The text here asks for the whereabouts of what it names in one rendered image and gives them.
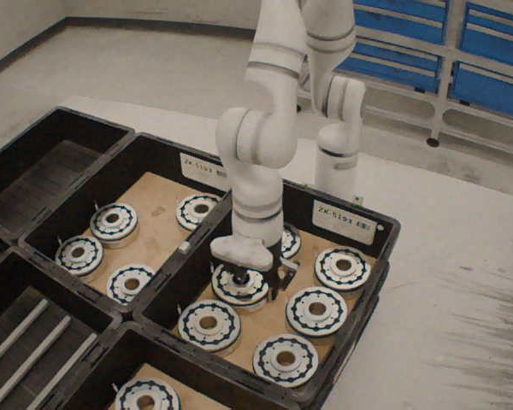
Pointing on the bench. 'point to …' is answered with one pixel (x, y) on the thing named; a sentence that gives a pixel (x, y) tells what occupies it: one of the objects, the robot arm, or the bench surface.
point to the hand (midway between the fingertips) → (258, 288)
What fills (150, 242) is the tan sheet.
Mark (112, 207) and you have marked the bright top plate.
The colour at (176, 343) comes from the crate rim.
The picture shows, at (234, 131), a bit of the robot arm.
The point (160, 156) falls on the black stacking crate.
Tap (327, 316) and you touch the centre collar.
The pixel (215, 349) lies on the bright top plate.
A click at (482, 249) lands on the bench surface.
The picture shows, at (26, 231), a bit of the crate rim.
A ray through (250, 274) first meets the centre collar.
